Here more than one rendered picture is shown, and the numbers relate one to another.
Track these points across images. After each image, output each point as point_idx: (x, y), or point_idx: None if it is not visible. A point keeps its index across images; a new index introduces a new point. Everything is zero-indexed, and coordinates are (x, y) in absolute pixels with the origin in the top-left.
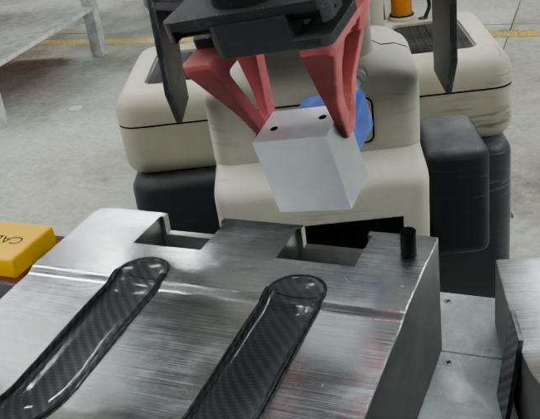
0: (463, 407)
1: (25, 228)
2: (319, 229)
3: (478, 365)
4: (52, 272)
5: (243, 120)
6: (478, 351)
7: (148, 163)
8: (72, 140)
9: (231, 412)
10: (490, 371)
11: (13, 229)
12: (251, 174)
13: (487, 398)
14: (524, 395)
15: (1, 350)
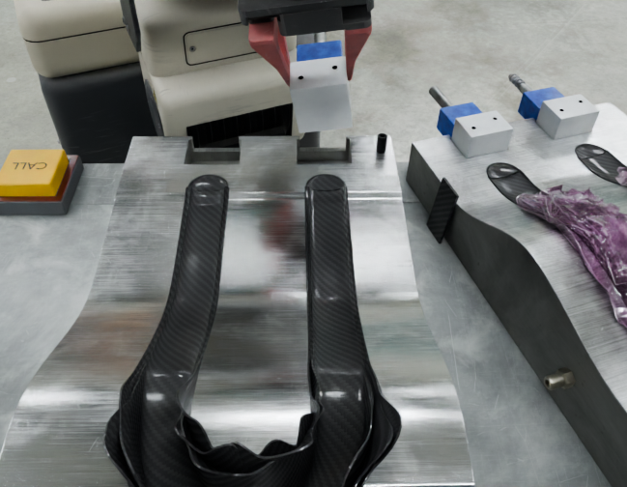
0: (412, 236)
1: (41, 154)
2: (236, 118)
3: (408, 208)
4: (135, 196)
5: (280, 73)
6: (404, 198)
7: (56, 70)
8: None
9: (329, 274)
10: (415, 211)
11: (31, 156)
12: (185, 83)
13: (422, 228)
14: (457, 225)
15: (140, 264)
